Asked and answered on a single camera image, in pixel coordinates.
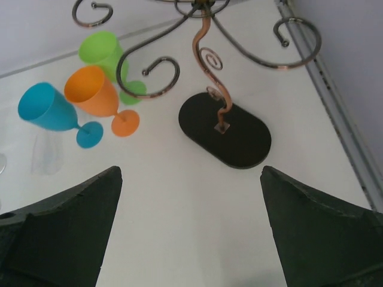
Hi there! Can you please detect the green plastic wine glass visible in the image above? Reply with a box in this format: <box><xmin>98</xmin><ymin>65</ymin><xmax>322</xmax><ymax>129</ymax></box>
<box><xmin>78</xmin><ymin>31</ymin><xmax>147</xmax><ymax>105</ymax></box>

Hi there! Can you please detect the clear upside-down glass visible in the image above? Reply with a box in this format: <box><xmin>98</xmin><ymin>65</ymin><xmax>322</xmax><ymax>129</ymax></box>
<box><xmin>31</xmin><ymin>129</ymin><xmax>63</xmax><ymax>175</ymax></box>

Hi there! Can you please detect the orange plastic wine glass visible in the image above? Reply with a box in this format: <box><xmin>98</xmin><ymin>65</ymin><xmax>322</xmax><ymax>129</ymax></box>
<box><xmin>64</xmin><ymin>65</ymin><xmax>140</xmax><ymax>137</ymax></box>

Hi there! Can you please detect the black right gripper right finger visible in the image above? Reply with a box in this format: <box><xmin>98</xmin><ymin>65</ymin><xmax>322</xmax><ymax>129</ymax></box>
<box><xmin>260</xmin><ymin>166</ymin><xmax>382</xmax><ymax>286</ymax></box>

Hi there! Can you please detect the clear champagne flute front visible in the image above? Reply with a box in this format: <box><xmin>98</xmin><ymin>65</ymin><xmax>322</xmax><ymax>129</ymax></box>
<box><xmin>0</xmin><ymin>153</ymin><xmax>7</xmax><ymax>173</ymax></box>

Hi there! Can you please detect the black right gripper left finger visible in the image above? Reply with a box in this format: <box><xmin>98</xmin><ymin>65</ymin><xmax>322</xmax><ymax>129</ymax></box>
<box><xmin>1</xmin><ymin>166</ymin><xmax>122</xmax><ymax>286</ymax></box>

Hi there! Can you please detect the blue plastic wine glass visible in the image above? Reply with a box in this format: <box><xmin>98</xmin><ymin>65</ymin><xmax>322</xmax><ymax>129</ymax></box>
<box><xmin>17</xmin><ymin>82</ymin><xmax>104</xmax><ymax>149</ymax></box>

